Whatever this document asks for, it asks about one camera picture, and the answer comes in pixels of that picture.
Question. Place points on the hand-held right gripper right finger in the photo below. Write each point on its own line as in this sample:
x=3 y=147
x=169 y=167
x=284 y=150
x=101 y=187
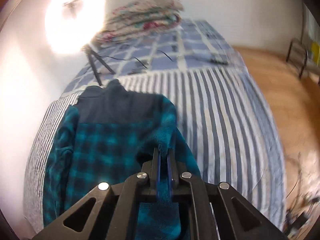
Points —
x=170 y=177

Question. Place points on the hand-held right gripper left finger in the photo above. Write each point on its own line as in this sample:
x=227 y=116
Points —
x=158 y=180

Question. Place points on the teal plaid fleece jacket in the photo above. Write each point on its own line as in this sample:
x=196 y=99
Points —
x=100 y=142

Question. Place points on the black clothes rack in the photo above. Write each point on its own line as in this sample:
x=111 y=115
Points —
x=303 y=62

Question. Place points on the bed with striped cover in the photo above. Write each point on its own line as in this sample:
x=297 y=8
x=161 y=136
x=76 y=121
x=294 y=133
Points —
x=225 y=130

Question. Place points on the black tripod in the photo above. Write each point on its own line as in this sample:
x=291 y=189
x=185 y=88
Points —
x=94 y=67

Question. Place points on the blue checked bedsheet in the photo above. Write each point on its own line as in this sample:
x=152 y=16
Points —
x=195 y=45

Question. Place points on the yellow box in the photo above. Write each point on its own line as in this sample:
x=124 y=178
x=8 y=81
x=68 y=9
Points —
x=315 y=53

